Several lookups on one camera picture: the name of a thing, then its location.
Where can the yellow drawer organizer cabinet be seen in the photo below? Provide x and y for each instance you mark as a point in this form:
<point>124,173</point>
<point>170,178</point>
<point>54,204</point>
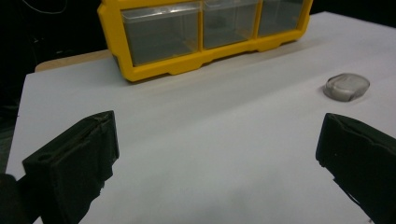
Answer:
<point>199,59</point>

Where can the clear plastic drawer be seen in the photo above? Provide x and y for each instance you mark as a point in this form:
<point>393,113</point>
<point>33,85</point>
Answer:
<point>160,34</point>
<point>229,23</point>
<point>278,15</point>

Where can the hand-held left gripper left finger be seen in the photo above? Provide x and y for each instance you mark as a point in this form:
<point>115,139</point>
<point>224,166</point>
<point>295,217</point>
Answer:
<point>71,161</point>

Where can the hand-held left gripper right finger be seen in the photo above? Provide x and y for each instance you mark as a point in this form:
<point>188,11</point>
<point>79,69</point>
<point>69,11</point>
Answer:
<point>361,158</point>

